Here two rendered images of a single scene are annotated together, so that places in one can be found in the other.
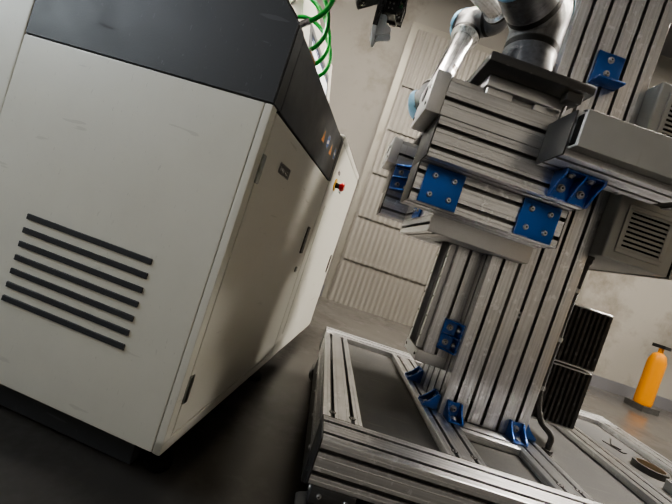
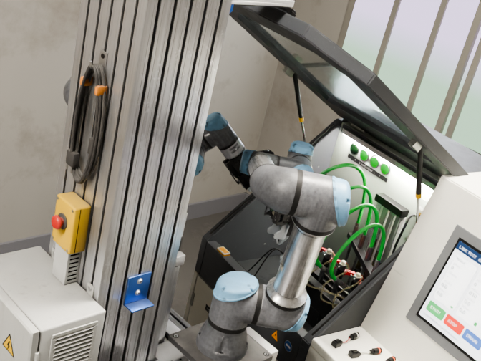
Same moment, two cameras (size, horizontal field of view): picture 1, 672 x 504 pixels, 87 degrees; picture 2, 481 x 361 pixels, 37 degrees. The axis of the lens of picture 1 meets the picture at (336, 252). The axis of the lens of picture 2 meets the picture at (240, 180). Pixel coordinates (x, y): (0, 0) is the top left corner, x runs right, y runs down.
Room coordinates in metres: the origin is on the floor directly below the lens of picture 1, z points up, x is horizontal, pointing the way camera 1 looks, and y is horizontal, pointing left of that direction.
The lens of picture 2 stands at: (2.44, -1.55, 2.31)
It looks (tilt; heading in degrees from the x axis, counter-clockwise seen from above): 24 degrees down; 133
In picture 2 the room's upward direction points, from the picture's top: 14 degrees clockwise
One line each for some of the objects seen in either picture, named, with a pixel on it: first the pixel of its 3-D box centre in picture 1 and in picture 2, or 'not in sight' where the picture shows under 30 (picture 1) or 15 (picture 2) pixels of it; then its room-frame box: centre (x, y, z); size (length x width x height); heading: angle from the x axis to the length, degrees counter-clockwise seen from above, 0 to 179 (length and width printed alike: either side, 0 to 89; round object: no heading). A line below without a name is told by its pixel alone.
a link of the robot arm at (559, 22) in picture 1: (539, 19); not in sight; (0.83, -0.27, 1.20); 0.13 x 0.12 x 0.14; 139
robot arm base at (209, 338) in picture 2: not in sight; (225, 331); (1.33, -0.26, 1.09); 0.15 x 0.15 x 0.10
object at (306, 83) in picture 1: (313, 127); (250, 302); (1.03, 0.18, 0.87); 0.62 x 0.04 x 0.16; 172
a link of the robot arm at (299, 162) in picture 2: not in sight; (295, 172); (1.21, 0.01, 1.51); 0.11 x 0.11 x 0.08; 48
